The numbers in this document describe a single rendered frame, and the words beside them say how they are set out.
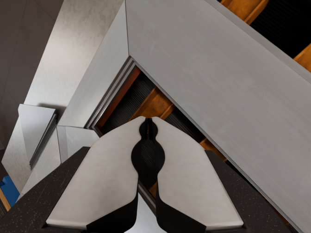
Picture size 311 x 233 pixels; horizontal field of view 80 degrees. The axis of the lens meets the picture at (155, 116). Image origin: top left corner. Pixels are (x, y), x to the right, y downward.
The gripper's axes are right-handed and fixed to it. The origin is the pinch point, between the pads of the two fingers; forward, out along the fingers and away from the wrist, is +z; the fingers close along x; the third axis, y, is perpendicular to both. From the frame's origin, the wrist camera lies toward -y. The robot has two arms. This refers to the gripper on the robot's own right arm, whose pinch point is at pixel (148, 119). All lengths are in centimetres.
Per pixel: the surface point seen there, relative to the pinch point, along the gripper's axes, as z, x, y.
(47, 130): 55, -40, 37
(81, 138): 36.5, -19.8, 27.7
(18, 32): 224, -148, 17
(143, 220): 19.8, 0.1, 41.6
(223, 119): 20.2, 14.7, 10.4
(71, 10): 64, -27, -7
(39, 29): 204, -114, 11
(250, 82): 20.4, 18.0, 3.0
